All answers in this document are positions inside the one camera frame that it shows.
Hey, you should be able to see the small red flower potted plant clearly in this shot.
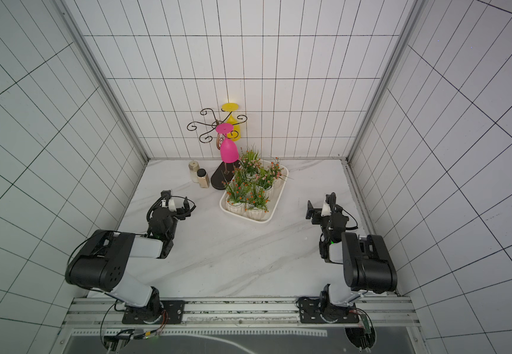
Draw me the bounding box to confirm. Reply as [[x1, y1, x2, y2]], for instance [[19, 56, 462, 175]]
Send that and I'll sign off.
[[269, 157, 287, 186]]

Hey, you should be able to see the orange potted plant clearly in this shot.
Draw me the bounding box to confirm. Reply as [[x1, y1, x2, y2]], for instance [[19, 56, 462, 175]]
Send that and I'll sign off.
[[245, 185, 269, 221]]

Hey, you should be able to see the pink potted plant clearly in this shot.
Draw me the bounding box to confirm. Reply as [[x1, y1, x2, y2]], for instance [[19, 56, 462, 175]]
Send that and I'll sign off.
[[255, 167, 276, 199]]

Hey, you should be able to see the green potted plant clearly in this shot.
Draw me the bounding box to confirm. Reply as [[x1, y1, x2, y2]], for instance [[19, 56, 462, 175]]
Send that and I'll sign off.
[[240, 149, 262, 176]]

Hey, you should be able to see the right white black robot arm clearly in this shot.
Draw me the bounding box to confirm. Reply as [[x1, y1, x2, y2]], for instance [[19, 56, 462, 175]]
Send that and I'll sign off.
[[297, 194, 398, 324]]

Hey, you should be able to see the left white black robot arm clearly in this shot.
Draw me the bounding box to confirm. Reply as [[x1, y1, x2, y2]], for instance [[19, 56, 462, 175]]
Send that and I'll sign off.
[[65, 190, 196, 325]]

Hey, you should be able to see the white rectangular storage tray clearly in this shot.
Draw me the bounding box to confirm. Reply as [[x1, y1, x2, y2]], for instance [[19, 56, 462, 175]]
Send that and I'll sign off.
[[219, 160, 289, 224]]

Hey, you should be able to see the black cap spice bottle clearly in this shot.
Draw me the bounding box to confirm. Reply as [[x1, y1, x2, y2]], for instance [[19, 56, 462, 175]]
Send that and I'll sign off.
[[196, 168, 210, 188]]

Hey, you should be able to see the beige cap spice bottle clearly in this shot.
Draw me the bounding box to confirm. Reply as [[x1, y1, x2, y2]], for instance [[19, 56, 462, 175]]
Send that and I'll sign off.
[[188, 161, 199, 183]]

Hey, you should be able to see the pink plastic goblet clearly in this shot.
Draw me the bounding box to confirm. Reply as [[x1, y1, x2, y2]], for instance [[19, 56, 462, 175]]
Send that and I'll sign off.
[[216, 123, 239, 164]]

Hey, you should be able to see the yellow plastic goblet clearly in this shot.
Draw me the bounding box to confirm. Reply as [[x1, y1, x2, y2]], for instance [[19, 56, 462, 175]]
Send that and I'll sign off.
[[221, 103, 241, 142]]

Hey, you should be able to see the black scroll goblet rack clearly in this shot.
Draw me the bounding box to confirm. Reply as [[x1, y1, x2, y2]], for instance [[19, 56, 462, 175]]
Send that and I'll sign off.
[[187, 103, 248, 190]]

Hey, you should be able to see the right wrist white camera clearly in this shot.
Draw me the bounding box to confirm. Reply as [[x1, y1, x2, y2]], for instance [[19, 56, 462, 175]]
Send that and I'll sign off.
[[321, 193, 337, 217]]

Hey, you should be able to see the aluminium mounting rail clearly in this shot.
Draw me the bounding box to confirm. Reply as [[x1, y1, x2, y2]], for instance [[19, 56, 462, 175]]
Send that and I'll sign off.
[[63, 296, 421, 330]]

